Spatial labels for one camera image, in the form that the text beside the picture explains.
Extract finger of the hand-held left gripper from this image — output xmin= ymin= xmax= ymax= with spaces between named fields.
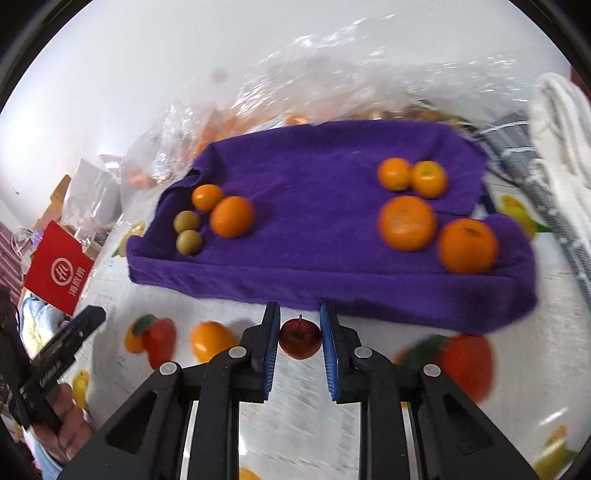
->
xmin=53 ymin=305 xmax=107 ymax=365

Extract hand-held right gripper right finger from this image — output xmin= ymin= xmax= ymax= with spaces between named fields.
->
xmin=320 ymin=302 xmax=541 ymax=480

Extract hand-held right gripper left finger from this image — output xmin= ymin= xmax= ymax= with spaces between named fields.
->
xmin=58 ymin=302 xmax=281 ymax=480

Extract small red apple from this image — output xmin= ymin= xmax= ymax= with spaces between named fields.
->
xmin=278 ymin=315 xmax=322 ymax=358

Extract yellow small fruit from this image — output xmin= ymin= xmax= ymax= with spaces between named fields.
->
xmin=176 ymin=229 xmax=203 ymax=256

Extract small orange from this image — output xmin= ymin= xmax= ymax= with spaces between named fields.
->
xmin=191 ymin=184 xmax=224 ymax=212
xmin=411 ymin=161 xmax=448 ymax=199
xmin=377 ymin=157 xmax=413 ymax=192
xmin=209 ymin=196 xmax=256 ymax=239

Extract small green round fruit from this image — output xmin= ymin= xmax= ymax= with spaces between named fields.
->
xmin=174 ymin=210 xmax=202 ymax=233

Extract large blemished orange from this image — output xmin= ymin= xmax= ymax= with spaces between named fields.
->
xmin=379 ymin=195 xmax=437 ymax=252

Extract large orange with stem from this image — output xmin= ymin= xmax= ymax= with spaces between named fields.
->
xmin=438 ymin=218 xmax=500 ymax=275

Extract person's left hand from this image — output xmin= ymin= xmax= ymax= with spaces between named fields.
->
xmin=34 ymin=382 xmax=95 ymax=464

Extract light blue printed cloth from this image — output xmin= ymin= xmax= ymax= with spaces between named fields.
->
xmin=18 ymin=295 xmax=70 ymax=337

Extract red paper bag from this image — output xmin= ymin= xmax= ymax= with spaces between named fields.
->
xmin=23 ymin=220 xmax=95 ymax=317

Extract blue denim pants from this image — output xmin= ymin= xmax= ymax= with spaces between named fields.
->
xmin=32 ymin=443 xmax=63 ymax=480

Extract fruit printed white tablecloth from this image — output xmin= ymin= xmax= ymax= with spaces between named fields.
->
xmin=14 ymin=185 xmax=591 ymax=480

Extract dark red striped cloth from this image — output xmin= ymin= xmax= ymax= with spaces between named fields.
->
xmin=0 ymin=222 xmax=31 ymax=296

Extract cardboard box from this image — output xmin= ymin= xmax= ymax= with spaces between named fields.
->
xmin=48 ymin=174 xmax=72 ymax=217

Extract white plastic bag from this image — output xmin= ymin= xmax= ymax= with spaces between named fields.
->
xmin=62 ymin=158 xmax=123 ymax=232

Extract purple towel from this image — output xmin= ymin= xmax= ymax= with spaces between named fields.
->
xmin=126 ymin=119 xmax=539 ymax=335

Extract small clear plastic bag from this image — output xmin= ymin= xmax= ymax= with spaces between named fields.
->
xmin=121 ymin=102 xmax=241 ymax=190

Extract brown dried snacks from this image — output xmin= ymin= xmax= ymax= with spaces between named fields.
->
xmin=360 ymin=105 xmax=472 ymax=127

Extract grey checked cloth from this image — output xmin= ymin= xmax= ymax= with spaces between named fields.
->
xmin=475 ymin=111 xmax=591 ymax=301

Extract large clear plastic bag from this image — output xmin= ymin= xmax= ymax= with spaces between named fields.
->
xmin=231 ymin=18 xmax=573 ymax=127

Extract white towel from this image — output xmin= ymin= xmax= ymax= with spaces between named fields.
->
xmin=526 ymin=73 xmax=591 ymax=259

